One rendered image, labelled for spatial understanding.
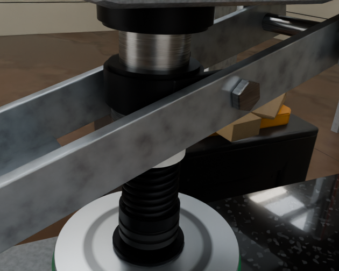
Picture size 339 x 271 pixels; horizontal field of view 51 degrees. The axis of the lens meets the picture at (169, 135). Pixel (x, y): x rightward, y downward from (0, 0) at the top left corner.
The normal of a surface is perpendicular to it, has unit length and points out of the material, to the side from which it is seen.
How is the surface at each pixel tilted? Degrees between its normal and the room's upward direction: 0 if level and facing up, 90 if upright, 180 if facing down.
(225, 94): 90
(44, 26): 90
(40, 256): 0
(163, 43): 90
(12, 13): 90
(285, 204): 0
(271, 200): 0
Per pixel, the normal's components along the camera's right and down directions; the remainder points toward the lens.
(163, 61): 0.29, 0.44
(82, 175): 0.55, 0.40
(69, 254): 0.05, -0.90
